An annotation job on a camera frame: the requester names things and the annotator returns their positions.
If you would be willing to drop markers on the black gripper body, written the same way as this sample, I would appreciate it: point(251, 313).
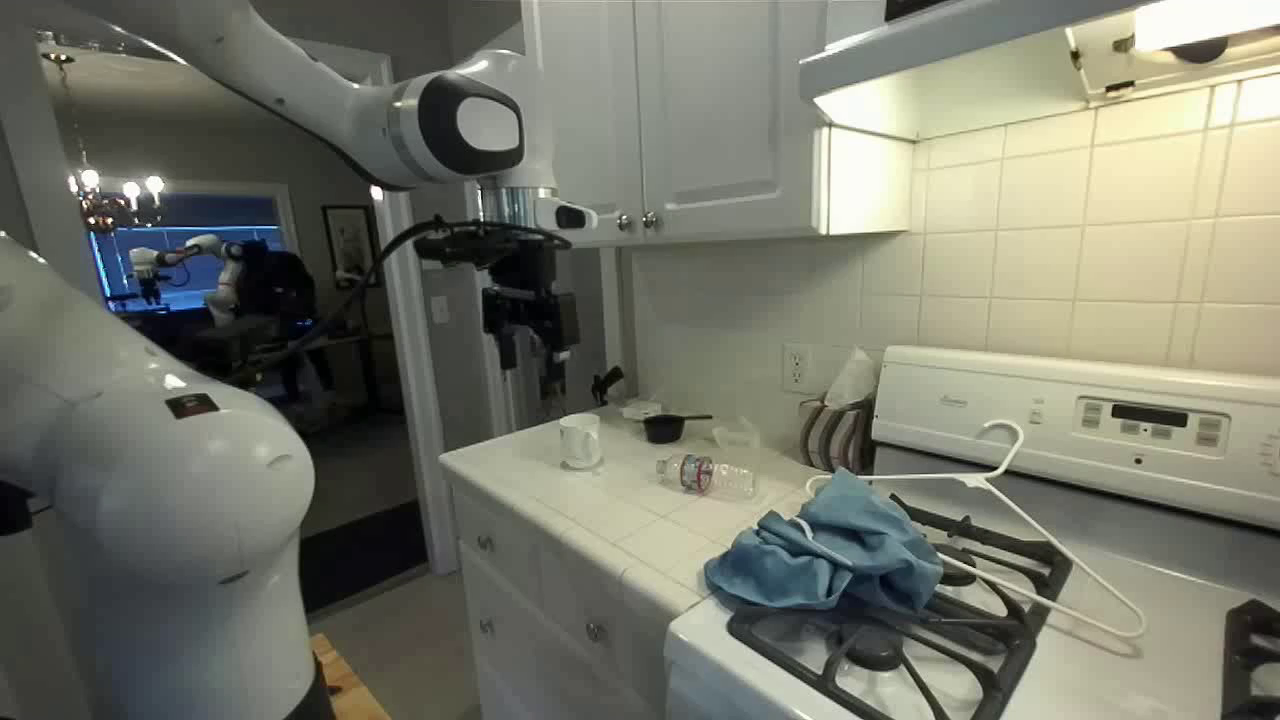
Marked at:
point(523, 294)

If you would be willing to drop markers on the black measuring cup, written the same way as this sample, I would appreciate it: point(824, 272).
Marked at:
point(668, 427)

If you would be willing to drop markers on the clear plastic water bottle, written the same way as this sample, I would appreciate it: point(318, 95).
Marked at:
point(707, 478)

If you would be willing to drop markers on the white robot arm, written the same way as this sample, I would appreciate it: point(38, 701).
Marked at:
point(183, 496)

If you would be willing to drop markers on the white floral mug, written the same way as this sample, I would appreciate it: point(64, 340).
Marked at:
point(581, 442)

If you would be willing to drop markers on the white upper cabinet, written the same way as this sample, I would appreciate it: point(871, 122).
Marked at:
point(680, 122)

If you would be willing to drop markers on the white cabinet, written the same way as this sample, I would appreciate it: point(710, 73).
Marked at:
point(553, 634)
point(680, 122)

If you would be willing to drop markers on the plates stack by stove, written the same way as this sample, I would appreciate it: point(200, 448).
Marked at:
point(837, 431)

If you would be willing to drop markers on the white lower cabinet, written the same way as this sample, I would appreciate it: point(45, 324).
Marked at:
point(553, 634)

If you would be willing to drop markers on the blue cloth towel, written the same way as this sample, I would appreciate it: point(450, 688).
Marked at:
point(847, 547)

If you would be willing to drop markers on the chandelier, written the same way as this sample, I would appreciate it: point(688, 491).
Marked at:
point(103, 201)

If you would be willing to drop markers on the range hood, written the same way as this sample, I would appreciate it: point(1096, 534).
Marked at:
point(921, 68)

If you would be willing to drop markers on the black stove grate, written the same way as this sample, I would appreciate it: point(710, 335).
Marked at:
point(958, 658)

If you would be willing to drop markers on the white gas stove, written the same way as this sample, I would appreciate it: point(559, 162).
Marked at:
point(1161, 487)

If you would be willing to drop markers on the white wall outlet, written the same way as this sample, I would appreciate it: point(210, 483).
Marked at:
point(799, 364)

